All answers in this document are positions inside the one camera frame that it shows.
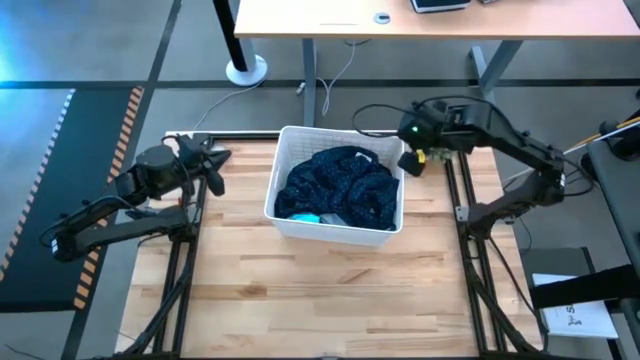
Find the black equipment cart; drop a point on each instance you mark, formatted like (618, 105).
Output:
(620, 200)

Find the black aluminium table frame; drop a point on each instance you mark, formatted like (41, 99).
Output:
(250, 137)

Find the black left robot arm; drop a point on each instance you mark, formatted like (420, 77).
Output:
(100, 230)

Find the yellow rod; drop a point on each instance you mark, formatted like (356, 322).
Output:
(615, 129)

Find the dark grey floor box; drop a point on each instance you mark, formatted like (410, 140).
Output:
(555, 260)

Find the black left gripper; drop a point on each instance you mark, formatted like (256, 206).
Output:
(197, 162)

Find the black mat orange stripes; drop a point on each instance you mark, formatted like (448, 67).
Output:
(60, 200)

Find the black flat bar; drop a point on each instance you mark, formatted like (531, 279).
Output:
(590, 287)

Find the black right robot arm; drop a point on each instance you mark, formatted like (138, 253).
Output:
(520, 145)

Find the grey column round base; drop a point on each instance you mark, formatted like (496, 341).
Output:
(245, 70)

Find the yellow tag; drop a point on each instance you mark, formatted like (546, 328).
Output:
(421, 156)

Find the teal t-shirt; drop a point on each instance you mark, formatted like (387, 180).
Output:
(305, 218)

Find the navy dotted shirt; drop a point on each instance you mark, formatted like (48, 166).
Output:
(340, 185)

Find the white paper sheet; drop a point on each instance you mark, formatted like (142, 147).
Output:
(585, 320)

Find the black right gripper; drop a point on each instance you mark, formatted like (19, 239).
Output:
(411, 164)

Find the wooden office desk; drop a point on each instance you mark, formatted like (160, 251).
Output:
(500, 20)

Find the white rod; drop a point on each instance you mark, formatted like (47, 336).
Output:
(600, 140)

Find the white plastic laundry basket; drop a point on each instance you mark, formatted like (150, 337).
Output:
(335, 235)

